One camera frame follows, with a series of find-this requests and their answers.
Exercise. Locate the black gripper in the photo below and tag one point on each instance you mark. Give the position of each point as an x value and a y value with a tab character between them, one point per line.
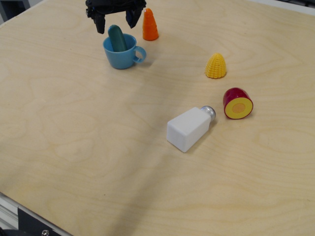
100	8

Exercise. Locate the green toy cucumber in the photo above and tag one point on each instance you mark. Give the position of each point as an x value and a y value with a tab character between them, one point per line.
117	39

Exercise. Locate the blue plastic cup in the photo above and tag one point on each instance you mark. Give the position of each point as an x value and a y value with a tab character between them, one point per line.
126	59

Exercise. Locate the orange toy carrot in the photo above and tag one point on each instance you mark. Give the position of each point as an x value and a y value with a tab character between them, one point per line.
149	27

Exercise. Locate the yellow toy corn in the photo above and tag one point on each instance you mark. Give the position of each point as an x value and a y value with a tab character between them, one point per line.
215	67

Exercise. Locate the white salt shaker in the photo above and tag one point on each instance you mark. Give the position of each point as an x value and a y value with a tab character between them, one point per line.
186	129

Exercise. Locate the red yellow toy fruit half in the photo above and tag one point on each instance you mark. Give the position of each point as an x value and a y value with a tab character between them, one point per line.
237	103

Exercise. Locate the aluminium table frame rail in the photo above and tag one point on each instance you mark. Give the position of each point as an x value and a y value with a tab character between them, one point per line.
9	217

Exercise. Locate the black corner bracket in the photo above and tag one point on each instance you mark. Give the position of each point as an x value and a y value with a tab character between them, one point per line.
32	223

